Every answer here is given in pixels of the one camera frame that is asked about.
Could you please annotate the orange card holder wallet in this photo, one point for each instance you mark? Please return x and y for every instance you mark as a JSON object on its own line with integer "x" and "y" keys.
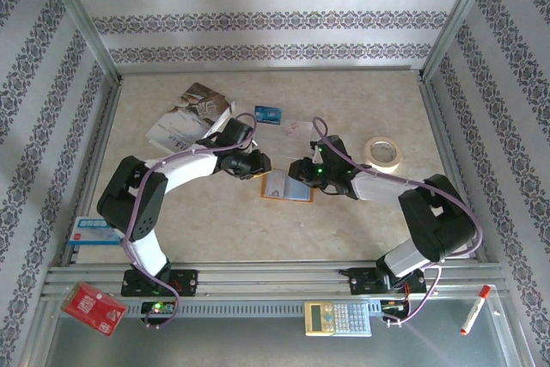
{"x": 296, "y": 196}

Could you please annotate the blue VIP card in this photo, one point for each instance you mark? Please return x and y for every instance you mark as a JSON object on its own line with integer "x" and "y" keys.
{"x": 268, "y": 115}

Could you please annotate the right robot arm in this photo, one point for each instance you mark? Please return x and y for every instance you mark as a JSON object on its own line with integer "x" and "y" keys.
{"x": 378, "y": 186}

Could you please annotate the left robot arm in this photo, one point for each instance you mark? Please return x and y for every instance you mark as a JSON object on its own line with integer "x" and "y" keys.
{"x": 189, "y": 169}

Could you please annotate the beige masking tape roll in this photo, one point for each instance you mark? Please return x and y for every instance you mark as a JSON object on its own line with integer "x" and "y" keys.
{"x": 386, "y": 166}

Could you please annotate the paperback book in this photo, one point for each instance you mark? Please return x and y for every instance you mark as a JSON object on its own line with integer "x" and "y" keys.
{"x": 189, "y": 113}

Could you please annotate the wide aluminium mounting beam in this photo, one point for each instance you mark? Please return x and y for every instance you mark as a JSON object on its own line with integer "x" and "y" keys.
{"x": 279, "y": 274}

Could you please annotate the beige grey calculator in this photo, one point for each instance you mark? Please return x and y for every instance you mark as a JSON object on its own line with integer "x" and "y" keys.
{"x": 339, "y": 317}

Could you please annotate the circuit board with green LED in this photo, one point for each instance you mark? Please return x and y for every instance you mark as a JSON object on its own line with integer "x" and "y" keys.
{"x": 157, "y": 308}

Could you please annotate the blue and white box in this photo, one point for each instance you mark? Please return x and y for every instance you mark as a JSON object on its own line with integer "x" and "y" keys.
{"x": 86, "y": 236}

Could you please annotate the grey metal shelf plate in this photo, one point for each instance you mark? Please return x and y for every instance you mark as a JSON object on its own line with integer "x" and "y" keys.
{"x": 258, "y": 345}

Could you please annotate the red and white marker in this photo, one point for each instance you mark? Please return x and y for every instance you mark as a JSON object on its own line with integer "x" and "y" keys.
{"x": 472, "y": 313}

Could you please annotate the red cardboard box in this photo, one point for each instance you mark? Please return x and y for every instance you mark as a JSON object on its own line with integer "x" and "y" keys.
{"x": 92, "y": 307}

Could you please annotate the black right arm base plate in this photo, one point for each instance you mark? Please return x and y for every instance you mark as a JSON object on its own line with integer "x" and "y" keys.
{"x": 361, "y": 281}

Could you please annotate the aluminium frame rail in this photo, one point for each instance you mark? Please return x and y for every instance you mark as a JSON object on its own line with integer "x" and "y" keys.
{"x": 365, "y": 69}
{"x": 438, "y": 126}
{"x": 97, "y": 156}

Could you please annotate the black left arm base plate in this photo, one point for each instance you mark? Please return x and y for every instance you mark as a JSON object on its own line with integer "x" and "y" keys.
{"x": 189, "y": 281}

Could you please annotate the aluminium frame post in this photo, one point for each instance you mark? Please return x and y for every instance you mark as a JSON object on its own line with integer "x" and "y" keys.
{"x": 81, "y": 14}
{"x": 460, "y": 14}

